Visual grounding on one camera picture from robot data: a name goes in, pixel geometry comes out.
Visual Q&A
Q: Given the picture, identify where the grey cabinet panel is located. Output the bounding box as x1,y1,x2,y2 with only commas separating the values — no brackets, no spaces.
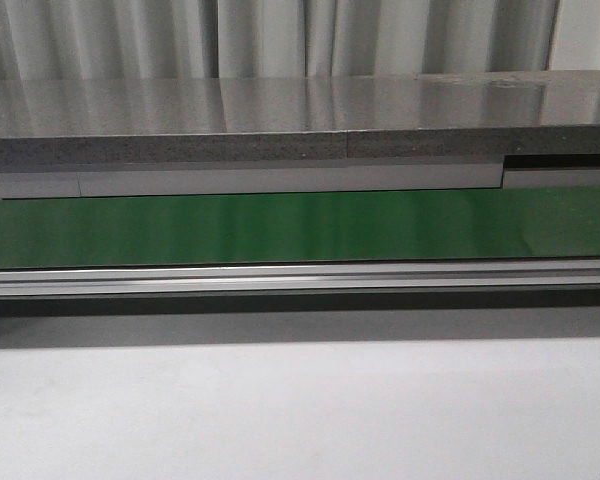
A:
0,154,600,199

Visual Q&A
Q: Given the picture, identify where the grey speckled stone counter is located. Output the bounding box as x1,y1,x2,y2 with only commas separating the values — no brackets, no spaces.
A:
0,71,600,170

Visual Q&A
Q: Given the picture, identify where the green conveyor belt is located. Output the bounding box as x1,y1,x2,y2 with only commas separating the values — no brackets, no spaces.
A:
0,186,600,270

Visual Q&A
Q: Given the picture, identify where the white pleated curtain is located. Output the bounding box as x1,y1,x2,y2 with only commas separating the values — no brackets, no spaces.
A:
0,1,600,80

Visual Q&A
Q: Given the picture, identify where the aluminium conveyor side rail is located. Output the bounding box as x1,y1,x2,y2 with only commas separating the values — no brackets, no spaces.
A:
0,258,600,298

